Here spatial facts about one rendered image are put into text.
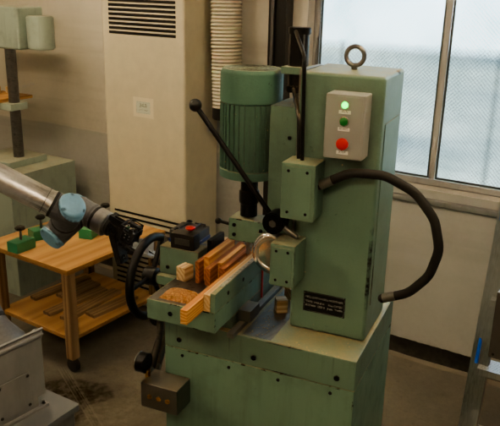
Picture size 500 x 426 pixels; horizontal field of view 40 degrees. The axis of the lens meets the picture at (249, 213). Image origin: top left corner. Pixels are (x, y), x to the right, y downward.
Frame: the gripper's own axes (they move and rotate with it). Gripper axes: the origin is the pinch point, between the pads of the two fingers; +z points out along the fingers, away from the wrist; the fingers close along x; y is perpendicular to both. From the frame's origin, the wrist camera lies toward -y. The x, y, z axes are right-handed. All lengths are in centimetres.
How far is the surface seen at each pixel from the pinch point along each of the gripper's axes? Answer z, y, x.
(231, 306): 40, 20, -32
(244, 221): 29.9, 36.6, -14.8
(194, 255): 20.5, 20.6, -19.6
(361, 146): 54, 76, -28
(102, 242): -56, -52, 67
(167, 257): 12.7, 15.5, -19.6
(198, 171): -40, -17, 115
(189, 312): 35, 24, -50
